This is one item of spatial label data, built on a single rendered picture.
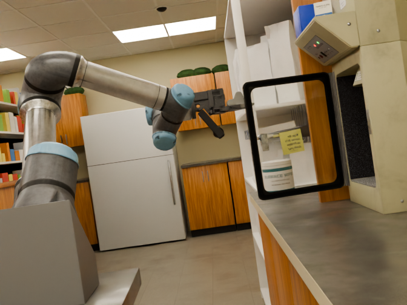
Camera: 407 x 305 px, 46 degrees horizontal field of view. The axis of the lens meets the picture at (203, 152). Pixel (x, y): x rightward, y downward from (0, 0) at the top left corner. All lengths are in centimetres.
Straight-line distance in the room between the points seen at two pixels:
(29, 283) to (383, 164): 95
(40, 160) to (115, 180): 529
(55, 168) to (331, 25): 83
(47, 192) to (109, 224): 544
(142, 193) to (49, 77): 498
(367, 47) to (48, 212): 94
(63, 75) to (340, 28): 78
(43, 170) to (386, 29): 97
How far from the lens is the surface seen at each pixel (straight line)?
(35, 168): 107
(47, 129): 137
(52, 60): 141
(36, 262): 97
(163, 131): 151
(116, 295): 98
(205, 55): 701
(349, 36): 141
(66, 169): 107
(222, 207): 640
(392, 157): 142
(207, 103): 161
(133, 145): 629
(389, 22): 145
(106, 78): 141
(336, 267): 95
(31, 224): 96
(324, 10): 150
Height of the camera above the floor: 120
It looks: 1 degrees down
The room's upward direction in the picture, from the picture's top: 8 degrees counter-clockwise
